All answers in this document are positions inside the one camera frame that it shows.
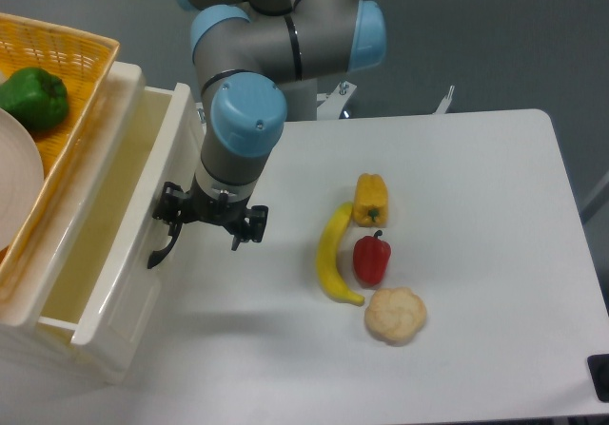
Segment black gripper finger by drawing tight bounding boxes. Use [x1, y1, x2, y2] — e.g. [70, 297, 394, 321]
[152, 182, 190, 226]
[230, 205, 268, 251]

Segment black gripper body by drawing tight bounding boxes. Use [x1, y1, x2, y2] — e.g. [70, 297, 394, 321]
[183, 183, 249, 235]

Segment black top drawer handle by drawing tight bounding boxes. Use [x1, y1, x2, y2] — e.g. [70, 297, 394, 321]
[147, 222, 183, 269]

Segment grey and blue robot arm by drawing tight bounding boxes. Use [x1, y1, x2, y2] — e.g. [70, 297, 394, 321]
[153, 0, 387, 244]

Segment white drawer cabinet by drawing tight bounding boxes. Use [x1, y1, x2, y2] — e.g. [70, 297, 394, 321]
[1, 62, 146, 375]

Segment yellow banana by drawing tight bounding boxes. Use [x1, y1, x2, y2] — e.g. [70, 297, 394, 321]
[315, 202, 365, 306]

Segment yellow bell pepper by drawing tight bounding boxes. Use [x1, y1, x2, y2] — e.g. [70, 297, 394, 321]
[353, 173, 389, 227]

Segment red bell pepper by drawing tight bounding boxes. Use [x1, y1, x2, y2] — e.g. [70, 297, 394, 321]
[352, 230, 392, 286]

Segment white plate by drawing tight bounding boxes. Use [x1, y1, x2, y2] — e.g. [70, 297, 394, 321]
[1, 108, 44, 248]

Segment round beige bread bun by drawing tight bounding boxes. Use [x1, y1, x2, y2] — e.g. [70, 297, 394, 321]
[364, 287, 427, 344]

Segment yellow plastic basket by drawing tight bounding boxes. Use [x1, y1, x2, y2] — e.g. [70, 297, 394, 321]
[1, 12, 120, 281]

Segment green bell pepper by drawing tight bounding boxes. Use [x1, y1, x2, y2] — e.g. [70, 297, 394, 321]
[1, 67, 69, 131]

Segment black object at table edge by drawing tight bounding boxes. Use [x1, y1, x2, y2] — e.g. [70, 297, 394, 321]
[587, 354, 609, 403]

